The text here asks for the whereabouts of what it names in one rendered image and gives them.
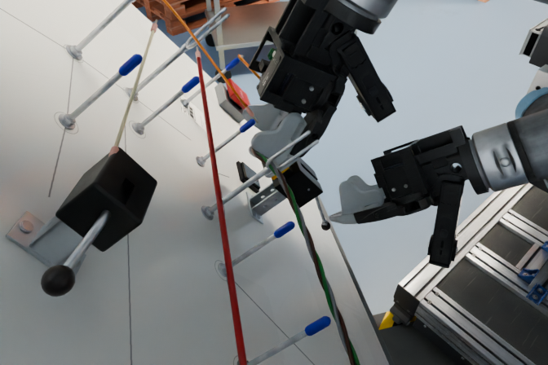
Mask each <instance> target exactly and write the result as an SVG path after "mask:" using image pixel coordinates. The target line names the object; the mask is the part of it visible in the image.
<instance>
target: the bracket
mask: <svg viewBox="0 0 548 365"><path fill-rule="evenodd" d="M271 189H274V190H273V191H271ZM246 196H247V200H248V203H249V207H250V213H251V217H252V218H254V219H255V220H257V221H258V222H260V223H261V224H263V218H262V215H263V214H265V213H266V212H267V211H269V210H270V209H272V208H273V207H275V206H276V205H278V204H279V203H280V202H282V201H283V200H285V199H286V197H284V196H283V195H282V194H281V193H280V192H279V191H278V190H277V189H276V188H274V185H273V182H272V183H271V184H269V185H268V186H267V187H265V188H264V189H262V190H261V191H260V192H258V193H257V194H256V195H254V196H253V195H251V194H250V193H249V192H246ZM261 196H264V197H261Z"/></svg>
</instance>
